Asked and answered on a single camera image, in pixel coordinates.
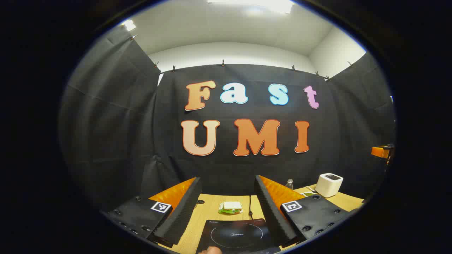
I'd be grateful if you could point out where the large ceiling light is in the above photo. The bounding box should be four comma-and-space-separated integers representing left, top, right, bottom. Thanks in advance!
207, 0, 294, 14

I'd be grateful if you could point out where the black backdrop cloth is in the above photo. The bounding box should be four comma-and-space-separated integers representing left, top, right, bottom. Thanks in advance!
58, 25, 396, 219

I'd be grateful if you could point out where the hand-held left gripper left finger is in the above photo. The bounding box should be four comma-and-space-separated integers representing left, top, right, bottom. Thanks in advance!
101, 177, 202, 248

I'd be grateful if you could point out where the row of metal clips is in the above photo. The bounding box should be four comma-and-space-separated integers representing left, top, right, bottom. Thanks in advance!
129, 34, 353, 81

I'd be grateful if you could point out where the black induction cooktop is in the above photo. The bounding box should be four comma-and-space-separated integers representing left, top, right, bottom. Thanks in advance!
195, 219, 283, 254

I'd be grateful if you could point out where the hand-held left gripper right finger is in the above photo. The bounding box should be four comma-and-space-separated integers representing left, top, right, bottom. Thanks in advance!
255, 175, 359, 247

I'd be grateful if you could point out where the sandwich with lettuce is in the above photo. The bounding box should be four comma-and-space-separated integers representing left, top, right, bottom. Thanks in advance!
218, 201, 243, 215

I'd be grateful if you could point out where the white toaster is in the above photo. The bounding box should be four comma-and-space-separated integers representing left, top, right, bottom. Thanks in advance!
315, 173, 344, 198

